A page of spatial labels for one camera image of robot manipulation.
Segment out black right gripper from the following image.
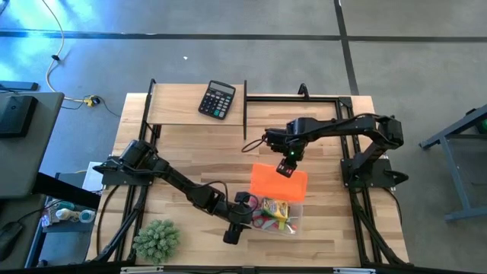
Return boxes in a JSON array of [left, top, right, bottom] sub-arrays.
[[266, 127, 305, 179]]

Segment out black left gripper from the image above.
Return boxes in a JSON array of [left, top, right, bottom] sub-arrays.
[[222, 192, 263, 245]]

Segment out red handled scissors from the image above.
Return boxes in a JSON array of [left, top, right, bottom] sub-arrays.
[[252, 207, 275, 230]]

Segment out yellow green crayon box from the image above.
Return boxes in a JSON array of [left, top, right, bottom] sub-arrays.
[[261, 197, 291, 222]]

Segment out clear pencil case orange lid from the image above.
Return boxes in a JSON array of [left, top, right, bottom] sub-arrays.
[[249, 163, 309, 237]]

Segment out pink pen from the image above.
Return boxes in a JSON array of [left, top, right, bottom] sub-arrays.
[[266, 221, 297, 232]]

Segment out black desk calculator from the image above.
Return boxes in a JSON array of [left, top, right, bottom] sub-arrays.
[[197, 79, 237, 121]]

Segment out green artificial plant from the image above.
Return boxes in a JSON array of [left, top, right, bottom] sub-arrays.
[[132, 219, 182, 265]]

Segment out white paper sheet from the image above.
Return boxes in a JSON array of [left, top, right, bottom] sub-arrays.
[[82, 161, 106, 193]]

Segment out grey blue metal table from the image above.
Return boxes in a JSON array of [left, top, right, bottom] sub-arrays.
[[418, 103, 487, 223]]

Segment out white bottle teal cap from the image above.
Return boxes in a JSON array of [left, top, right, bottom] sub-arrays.
[[56, 208, 97, 224]]

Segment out grey desk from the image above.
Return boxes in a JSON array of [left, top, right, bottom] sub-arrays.
[[0, 91, 65, 199]]

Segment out black computer mouse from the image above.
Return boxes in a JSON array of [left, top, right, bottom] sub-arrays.
[[0, 222, 22, 260]]

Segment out black box device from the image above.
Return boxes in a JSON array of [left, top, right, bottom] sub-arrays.
[[0, 94, 38, 139]]

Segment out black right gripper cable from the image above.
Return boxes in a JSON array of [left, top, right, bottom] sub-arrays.
[[241, 132, 269, 154]]

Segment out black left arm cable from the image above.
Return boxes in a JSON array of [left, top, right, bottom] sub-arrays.
[[189, 180, 260, 215]]

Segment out black aluminium frame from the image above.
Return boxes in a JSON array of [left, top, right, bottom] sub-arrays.
[[91, 78, 410, 267]]

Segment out silver metal bracket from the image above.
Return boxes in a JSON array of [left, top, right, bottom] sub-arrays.
[[333, 267, 377, 274], [120, 266, 164, 274]]

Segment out white floor cable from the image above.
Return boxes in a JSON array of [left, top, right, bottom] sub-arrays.
[[40, 0, 88, 104]]

